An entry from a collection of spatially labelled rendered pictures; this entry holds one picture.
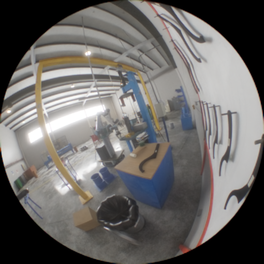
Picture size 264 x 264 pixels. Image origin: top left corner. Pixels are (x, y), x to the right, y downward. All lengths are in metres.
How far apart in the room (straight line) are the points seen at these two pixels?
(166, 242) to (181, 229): 0.28
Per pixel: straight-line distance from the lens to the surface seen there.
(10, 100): 7.32
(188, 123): 4.19
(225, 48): 0.36
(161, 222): 1.57
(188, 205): 1.64
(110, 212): 1.25
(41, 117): 2.21
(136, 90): 2.50
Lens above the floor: 1.54
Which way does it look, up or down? 12 degrees down
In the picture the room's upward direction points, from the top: 20 degrees counter-clockwise
